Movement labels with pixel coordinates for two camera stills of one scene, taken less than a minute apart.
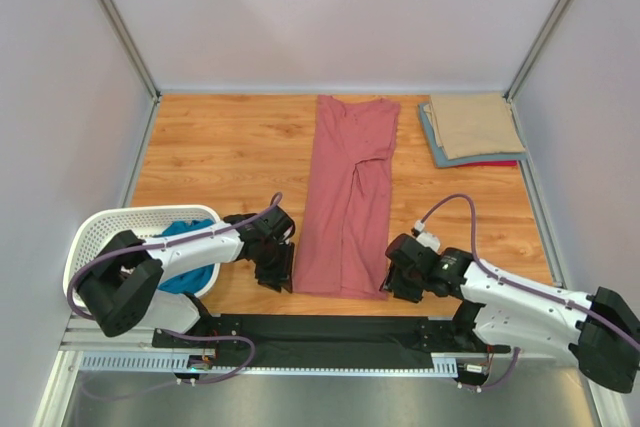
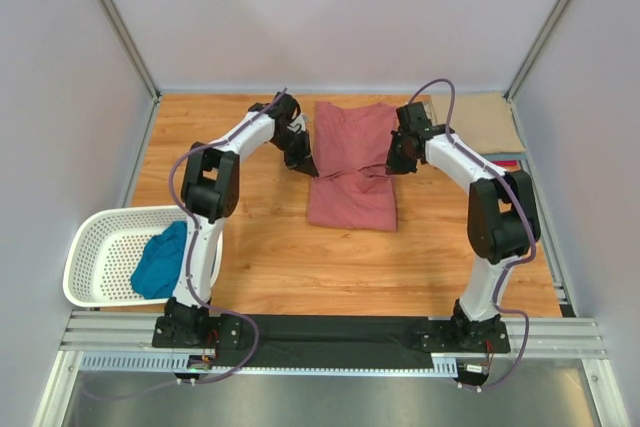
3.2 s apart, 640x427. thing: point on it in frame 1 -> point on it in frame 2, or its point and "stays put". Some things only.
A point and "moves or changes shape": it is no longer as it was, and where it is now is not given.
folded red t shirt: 508,163 stays put
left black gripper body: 277,264 -> 298,155
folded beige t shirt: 470,125 stays put
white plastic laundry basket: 118,227 stays put
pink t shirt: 344,237 moves or changes shape
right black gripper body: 400,279 -> 395,161
